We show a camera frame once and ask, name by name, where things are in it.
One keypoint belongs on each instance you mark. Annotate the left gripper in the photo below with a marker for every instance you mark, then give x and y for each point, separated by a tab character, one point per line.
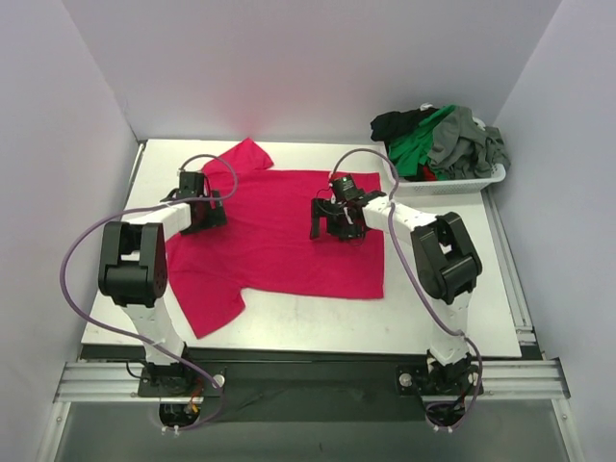
207	218

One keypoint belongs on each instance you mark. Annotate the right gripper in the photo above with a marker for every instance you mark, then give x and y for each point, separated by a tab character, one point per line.
327	221

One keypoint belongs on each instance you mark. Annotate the red t-shirt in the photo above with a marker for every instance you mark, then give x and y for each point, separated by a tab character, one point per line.
265	244

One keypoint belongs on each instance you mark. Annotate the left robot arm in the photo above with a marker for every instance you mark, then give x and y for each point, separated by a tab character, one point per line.
133	271

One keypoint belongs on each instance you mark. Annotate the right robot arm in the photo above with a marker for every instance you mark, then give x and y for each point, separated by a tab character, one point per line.
436	252

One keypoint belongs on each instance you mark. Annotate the green t-shirt in basket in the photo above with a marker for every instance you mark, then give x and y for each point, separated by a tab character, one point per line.
409	153

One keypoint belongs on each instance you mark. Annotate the black t-shirt in basket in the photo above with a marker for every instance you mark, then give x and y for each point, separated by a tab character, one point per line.
392	125

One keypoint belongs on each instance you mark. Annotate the red garment in basket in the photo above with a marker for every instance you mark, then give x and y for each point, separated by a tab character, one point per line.
426	174

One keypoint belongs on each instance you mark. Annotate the grey t-shirt in basket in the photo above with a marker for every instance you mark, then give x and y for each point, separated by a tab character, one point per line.
464	150

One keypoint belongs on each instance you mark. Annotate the white plastic laundry basket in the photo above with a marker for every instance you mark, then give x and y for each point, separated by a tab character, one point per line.
443	187

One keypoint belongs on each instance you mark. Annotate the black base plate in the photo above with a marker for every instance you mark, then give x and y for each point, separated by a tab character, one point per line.
311	388

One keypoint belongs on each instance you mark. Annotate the aluminium frame rail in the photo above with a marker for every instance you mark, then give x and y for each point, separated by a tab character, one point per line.
504	380

